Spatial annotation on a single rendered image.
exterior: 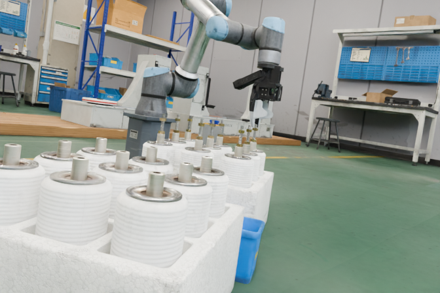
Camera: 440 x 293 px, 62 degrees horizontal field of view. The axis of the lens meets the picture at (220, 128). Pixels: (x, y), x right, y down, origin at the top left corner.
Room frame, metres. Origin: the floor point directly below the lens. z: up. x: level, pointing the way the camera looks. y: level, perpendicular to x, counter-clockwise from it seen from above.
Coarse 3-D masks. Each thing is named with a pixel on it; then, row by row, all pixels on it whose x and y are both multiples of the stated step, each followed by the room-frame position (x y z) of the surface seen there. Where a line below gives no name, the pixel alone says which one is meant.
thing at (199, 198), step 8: (168, 184) 0.57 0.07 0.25; (208, 184) 0.60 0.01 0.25; (184, 192) 0.56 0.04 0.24; (192, 192) 0.56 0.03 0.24; (200, 192) 0.57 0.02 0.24; (208, 192) 0.58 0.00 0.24; (192, 200) 0.56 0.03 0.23; (200, 200) 0.57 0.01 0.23; (208, 200) 0.58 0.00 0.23; (192, 208) 0.56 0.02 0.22; (200, 208) 0.57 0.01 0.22; (208, 208) 0.59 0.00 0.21; (192, 216) 0.56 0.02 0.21; (200, 216) 0.57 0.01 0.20; (208, 216) 0.60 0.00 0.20; (192, 224) 0.56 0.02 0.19; (200, 224) 0.57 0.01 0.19; (192, 232) 0.56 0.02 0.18; (200, 232) 0.58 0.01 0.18
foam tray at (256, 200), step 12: (264, 180) 1.12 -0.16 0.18; (228, 192) 0.94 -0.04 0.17; (240, 192) 0.93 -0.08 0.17; (252, 192) 0.93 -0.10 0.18; (264, 192) 1.08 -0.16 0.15; (240, 204) 0.93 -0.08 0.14; (252, 204) 0.93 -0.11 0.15; (264, 204) 1.13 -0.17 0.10; (252, 216) 0.92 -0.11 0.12; (264, 216) 1.19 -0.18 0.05
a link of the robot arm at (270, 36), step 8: (264, 24) 1.22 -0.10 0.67; (272, 24) 1.21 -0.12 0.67; (280, 24) 1.21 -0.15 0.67; (256, 32) 1.26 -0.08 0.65; (264, 32) 1.22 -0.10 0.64; (272, 32) 1.20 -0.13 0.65; (280, 32) 1.21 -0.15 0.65; (256, 40) 1.26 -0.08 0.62; (264, 40) 1.22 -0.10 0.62; (272, 40) 1.20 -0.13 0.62; (280, 40) 1.21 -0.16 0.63; (264, 48) 1.21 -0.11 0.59; (272, 48) 1.20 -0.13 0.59; (280, 48) 1.22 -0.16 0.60
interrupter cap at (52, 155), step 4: (44, 152) 0.66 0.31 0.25; (48, 152) 0.67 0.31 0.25; (52, 152) 0.68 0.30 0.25; (56, 152) 0.68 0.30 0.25; (44, 156) 0.63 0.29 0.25; (48, 156) 0.63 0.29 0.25; (52, 156) 0.64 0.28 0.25; (72, 156) 0.68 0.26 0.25; (76, 156) 0.67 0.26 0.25; (80, 156) 0.68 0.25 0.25; (84, 156) 0.68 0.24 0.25; (56, 160) 0.62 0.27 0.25; (60, 160) 0.63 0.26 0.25; (64, 160) 0.63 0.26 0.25; (68, 160) 0.63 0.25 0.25; (72, 160) 0.64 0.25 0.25
